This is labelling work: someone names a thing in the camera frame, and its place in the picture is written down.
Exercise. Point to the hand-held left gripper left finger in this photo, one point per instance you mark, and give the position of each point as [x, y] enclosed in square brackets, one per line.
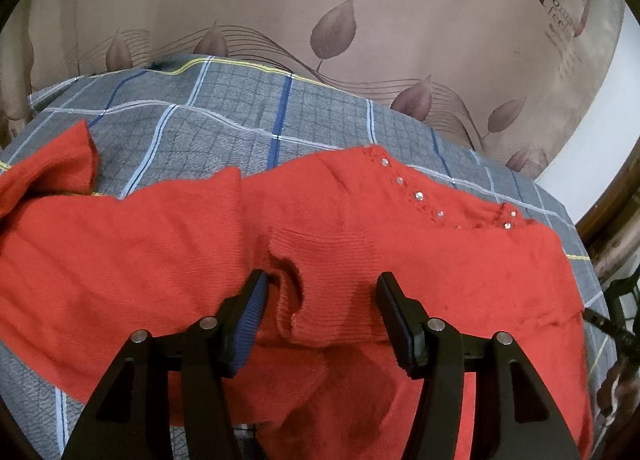
[250, 325]

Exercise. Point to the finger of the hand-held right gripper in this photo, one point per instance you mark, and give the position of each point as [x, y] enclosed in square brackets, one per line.
[607, 325]

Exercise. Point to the dark wooden frame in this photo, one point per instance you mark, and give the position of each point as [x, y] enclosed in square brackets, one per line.
[607, 235]

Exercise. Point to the grey plaid blanket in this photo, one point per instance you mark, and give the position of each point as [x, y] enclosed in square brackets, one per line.
[225, 105]

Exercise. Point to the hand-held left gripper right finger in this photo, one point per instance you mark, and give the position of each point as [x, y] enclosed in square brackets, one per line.
[402, 340]

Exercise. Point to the red knit sweater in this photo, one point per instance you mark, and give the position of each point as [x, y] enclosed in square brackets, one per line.
[350, 210]

